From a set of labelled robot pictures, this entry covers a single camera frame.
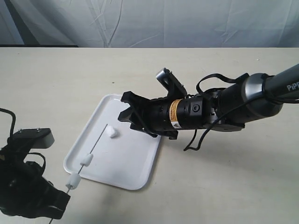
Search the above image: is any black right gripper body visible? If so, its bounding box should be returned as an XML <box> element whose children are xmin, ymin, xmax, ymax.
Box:
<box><xmin>130</xmin><ymin>97</ymin><xmax>211</xmax><ymax>140</ymax></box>

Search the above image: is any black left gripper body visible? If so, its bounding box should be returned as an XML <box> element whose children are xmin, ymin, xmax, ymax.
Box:
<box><xmin>0</xmin><ymin>139</ymin><xmax>58</xmax><ymax>216</ymax></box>

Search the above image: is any white foam piece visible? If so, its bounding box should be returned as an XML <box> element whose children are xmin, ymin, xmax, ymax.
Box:
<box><xmin>106</xmin><ymin>126</ymin><xmax>118</xmax><ymax>139</ymax></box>
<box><xmin>80</xmin><ymin>154</ymin><xmax>93</xmax><ymax>167</ymax></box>
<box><xmin>66</xmin><ymin>173</ymin><xmax>81</xmax><ymax>190</ymax></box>

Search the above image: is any thin metal skewer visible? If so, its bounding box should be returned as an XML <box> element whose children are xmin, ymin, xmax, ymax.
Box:
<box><xmin>66</xmin><ymin>124</ymin><xmax>108</xmax><ymax>194</ymax></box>

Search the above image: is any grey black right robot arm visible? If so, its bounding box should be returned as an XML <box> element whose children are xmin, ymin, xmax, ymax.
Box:
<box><xmin>118</xmin><ymin>65</ymin><xmax>299</xmax><ymax>140</ymax></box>

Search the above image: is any white rectangular plastic tray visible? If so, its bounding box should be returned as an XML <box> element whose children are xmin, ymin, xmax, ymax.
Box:
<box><xmin>64</xmin><ymin>94</ymin><xmax>161</xmax><ymax>190</ymax></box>

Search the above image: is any white wrinkled backdrop cloth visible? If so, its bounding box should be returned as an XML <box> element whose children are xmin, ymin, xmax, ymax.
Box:
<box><xmin>0</xmin><ymin>0</ymin><xmax>299</xmax><ymax>48</ymax></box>

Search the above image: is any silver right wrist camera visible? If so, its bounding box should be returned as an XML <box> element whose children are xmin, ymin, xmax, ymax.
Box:
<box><xmin>156</xmin><ymin>68</ymin><xmax>187</xmax><ymax>98</ymax></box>

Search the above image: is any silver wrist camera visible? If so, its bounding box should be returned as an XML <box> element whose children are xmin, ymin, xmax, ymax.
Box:
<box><xmin>12</xmin><ymin>128</ymin><xmax>55</xmax><ymax>149</ymax></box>
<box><xmin>156</xmin><ymin>68</ymin><xmax>187</xmax><ymax>98</ymax></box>

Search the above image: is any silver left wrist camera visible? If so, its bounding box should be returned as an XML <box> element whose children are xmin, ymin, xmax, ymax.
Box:
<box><xmin>12</xmin><ymin>128</ymin><xmax>55</xmax><ymax>149</ymax></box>

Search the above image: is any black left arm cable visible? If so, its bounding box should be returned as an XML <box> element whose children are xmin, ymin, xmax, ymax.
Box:
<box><xmin>0</xmin><ymin>108</ymin><xmax>17</xmax><ymax>140</ymax></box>

